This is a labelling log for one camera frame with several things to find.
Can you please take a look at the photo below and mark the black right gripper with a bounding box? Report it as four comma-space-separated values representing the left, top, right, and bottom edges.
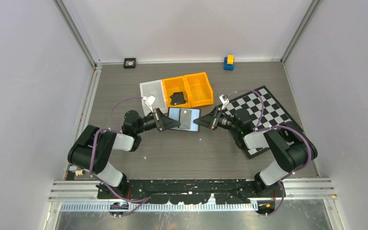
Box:
194, 106, 241, 133

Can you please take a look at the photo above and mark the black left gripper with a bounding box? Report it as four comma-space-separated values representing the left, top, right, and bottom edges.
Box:
135, 108, 180, 134

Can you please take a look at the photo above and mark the dark grey credit card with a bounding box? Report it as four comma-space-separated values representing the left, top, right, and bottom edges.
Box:
177, 92, 186, 101

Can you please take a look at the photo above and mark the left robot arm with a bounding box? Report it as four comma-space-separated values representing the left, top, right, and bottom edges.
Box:
68, 108, 181, 198

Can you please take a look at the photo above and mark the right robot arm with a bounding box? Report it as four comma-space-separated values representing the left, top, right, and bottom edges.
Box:
194, 106, 317, 197

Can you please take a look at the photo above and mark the orange plastic bin right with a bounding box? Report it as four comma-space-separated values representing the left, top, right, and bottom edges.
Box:
184, 72, 214, 108

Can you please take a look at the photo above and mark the orange plastic bin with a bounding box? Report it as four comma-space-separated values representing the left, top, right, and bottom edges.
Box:
184, 72, 214, 108
162, 76, 191, 108

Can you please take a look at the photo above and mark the white plastic bin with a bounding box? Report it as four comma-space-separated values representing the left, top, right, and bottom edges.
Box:
139, 80, 168, 114

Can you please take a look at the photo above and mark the orange plastic bin left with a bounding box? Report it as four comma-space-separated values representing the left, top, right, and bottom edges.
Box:
162, 76, 191, 108

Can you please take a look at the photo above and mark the black white checkerboard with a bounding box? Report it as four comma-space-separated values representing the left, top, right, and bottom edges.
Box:
221, 86, 301, 159

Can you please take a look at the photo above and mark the blue toy car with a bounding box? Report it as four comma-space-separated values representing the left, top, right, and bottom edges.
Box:
223, 57, 234, 70

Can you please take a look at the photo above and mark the yellow toy block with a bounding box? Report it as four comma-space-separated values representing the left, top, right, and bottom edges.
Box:
227, 55, 234, 65

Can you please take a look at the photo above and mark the small black square box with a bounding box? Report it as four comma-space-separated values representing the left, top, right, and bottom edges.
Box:
123, 57, 137, 69

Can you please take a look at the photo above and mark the small beige plastic piece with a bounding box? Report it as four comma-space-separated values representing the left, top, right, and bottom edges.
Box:
74, 170, 85, 176

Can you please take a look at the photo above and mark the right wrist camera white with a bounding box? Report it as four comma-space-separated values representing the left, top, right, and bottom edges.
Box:
219, 94, 230, 111

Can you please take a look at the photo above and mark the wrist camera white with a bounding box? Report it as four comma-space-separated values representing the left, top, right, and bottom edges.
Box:
219, 94, 230, 111
143, 95, 156, 112

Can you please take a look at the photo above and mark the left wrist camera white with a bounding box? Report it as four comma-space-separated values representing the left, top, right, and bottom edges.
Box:
143, 95, 156, 112

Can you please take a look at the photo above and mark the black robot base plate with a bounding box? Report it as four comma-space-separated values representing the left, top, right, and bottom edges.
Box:
96, 179, 286, 205

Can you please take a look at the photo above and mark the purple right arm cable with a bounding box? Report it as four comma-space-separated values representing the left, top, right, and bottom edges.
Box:
227, 90, 313, 218

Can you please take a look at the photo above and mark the aluminium frame rail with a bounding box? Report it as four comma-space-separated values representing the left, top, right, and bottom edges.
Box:
49, 178, 337, 214

